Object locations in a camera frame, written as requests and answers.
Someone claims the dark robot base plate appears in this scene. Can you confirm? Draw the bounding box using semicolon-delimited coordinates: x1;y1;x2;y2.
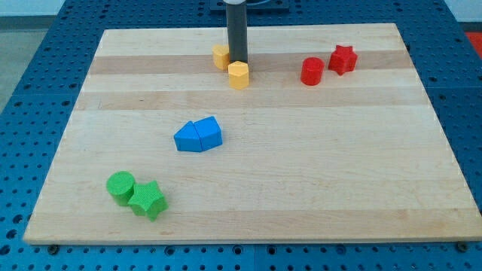
208;0;290;14

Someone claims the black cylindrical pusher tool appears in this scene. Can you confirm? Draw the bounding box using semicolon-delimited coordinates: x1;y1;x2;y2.
224;0;248;62

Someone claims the blue pentagon block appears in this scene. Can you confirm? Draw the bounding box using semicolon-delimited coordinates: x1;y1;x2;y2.
194;116;223;151

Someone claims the red star block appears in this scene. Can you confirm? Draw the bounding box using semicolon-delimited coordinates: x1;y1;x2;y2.
328;44;358;76

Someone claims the red cylinder block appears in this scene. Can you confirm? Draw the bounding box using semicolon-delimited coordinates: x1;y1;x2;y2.
300;57;325;86

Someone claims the wooden board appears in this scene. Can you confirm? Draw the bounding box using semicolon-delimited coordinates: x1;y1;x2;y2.
23;23;481;245

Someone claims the yellow heart block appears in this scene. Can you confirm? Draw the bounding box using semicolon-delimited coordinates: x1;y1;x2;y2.
212;44;230;71

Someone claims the yellow hexagon block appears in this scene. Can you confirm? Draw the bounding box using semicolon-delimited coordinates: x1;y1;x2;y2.
227;61;249;90

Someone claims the blue triangle block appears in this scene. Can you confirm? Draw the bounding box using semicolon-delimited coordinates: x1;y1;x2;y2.
173;121;203;152

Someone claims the green star block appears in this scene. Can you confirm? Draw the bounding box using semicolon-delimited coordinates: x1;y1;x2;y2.
128;181;169;221

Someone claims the green cylinder block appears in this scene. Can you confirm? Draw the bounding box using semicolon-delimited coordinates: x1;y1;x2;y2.
106;171;136;206

